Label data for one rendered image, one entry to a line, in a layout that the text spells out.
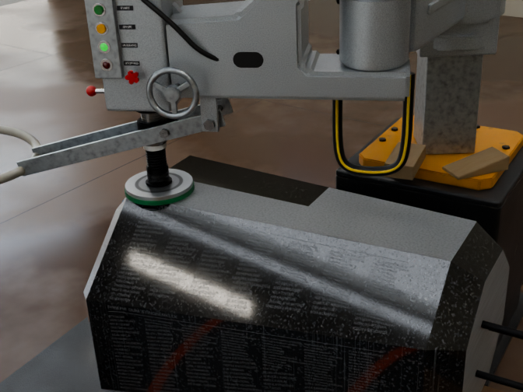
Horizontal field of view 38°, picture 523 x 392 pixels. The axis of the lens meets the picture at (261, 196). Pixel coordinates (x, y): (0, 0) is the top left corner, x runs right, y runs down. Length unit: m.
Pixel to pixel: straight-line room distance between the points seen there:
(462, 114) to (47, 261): 2.12
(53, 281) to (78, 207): 0.76
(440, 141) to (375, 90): 0.75
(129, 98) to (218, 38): 0.32
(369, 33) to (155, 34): 0.58
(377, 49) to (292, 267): 0.63
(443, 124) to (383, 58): 0.75
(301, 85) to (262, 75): 0.11
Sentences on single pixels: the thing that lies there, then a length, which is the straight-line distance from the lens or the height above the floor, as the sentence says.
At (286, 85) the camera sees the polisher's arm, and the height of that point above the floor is 1.23.
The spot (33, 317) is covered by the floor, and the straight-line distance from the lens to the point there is 3.48.
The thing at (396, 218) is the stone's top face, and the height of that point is 0.85.
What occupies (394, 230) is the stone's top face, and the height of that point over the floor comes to 0.85.
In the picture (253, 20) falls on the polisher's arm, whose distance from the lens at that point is 2.08.
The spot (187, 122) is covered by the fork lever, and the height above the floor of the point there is 1.10.
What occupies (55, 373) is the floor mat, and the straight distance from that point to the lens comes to 3.11.
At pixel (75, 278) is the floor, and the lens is 3.69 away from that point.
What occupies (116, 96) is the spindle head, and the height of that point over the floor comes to 1.20.
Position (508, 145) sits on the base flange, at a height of 0.78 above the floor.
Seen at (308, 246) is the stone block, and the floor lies 0.82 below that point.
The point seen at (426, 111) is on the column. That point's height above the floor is 0.95.
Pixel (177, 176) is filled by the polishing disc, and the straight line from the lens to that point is 2.46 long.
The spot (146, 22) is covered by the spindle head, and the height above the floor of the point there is 1.41.
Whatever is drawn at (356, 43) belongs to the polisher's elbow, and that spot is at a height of 1.35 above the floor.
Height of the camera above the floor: 1.89
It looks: 26 degrees down
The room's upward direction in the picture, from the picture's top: 3 degrees counter-clockwise
